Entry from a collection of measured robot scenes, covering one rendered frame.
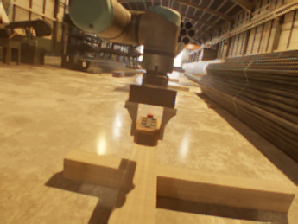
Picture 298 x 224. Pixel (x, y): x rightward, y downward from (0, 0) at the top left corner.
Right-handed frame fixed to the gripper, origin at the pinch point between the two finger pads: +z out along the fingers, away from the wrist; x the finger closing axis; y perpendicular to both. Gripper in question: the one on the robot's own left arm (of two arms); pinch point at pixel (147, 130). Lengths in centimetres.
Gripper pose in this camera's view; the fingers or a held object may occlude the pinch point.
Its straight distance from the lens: 58.4
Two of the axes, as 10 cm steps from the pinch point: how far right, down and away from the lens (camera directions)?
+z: -1.4, 9.6, 2.3
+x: -9.9, -1.5, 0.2
